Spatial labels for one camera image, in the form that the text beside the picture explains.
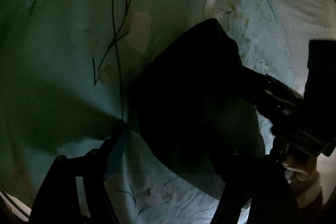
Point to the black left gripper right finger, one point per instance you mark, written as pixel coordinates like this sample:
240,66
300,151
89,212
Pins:
265,186

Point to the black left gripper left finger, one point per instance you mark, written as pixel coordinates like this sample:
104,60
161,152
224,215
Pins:
74,191

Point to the black pants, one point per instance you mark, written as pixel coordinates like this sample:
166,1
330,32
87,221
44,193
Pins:
191,106

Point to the person's right hand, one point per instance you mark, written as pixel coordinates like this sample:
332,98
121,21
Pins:
303,177

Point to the teal floral bedsheet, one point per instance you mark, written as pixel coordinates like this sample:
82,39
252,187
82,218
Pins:
65,65

